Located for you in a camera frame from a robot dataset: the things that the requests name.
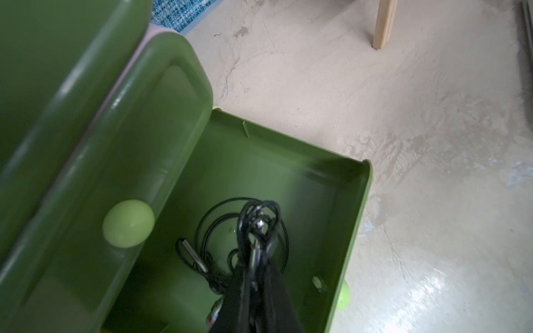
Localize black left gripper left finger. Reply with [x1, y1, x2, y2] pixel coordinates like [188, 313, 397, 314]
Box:
[210, 262, 251, 333]

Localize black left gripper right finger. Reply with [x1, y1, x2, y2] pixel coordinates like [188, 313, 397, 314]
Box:
[261, 259, 305, 333]

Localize green drawer cabinet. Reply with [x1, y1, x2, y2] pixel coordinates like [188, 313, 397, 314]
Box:
[1, 1, 372, 332]

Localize black braided earphones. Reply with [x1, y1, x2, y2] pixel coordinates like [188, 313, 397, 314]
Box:
[237, 199, 282, 289]

